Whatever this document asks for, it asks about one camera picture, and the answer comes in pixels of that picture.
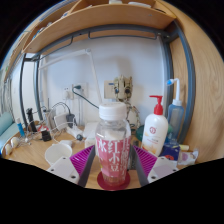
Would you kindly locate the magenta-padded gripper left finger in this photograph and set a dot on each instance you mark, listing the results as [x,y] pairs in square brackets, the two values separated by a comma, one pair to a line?
[63,168]

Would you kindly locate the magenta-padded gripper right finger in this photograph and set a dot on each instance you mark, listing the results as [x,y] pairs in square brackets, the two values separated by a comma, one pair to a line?
[163,168]

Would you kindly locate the clear drink bottle pink label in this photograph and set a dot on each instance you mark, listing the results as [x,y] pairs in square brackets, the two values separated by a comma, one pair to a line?
[112,153]

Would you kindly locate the white mug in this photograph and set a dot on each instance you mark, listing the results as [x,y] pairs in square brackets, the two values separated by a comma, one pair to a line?
[57,151]

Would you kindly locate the blue box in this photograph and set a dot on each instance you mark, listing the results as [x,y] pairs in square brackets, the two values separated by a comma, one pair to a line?
[170,151]

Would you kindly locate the pink and white packet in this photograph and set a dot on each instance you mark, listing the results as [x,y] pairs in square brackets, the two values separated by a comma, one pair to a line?
[188,158]

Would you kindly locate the small black block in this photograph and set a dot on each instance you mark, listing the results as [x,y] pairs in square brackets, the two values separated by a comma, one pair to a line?
[46,135]

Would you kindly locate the white pump bottle red top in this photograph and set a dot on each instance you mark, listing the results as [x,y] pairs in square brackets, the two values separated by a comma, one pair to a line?
[155,131]

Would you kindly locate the flat round red coaster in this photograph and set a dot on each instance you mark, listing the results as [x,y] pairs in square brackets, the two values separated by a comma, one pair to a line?
[101,183]

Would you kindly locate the white tissue pack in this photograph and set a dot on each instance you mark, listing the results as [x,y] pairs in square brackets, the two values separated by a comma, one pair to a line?
[90,131]

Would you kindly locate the white power adapter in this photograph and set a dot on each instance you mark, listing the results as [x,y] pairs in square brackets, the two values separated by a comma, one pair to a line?
[60,121]

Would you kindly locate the black charger plug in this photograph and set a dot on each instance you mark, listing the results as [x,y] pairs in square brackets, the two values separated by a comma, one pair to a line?
[70,119]

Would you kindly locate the small white round object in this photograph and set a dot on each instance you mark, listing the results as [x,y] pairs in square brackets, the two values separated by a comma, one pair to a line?
[14,142]
[7,150]

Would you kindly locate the black upright holder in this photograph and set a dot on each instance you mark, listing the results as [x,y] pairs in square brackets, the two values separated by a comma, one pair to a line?
[31,120]

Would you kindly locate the small blue tube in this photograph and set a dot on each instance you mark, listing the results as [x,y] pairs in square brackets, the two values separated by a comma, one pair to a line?
[20,128]

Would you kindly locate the teal bedding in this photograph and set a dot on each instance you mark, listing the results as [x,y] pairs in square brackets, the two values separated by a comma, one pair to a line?
[6,128]

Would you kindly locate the brown tree creature figurine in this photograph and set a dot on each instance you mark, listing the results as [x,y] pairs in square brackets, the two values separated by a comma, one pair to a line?
[122,87]

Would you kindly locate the white desk lamp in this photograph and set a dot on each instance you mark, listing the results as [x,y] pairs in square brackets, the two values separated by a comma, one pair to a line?
[87,51]

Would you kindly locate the wooden shelf unit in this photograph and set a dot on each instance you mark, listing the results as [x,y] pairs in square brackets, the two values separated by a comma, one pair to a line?
[100,18]

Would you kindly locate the white wall socket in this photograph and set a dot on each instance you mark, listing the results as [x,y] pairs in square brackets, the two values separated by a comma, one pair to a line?
[80,91]

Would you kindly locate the grey metal desk frame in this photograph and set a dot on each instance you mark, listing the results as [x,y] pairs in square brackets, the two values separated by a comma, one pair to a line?
[189,83]

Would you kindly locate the white wall-mounted box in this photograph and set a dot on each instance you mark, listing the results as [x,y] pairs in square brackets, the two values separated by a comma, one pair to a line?
[108,90]

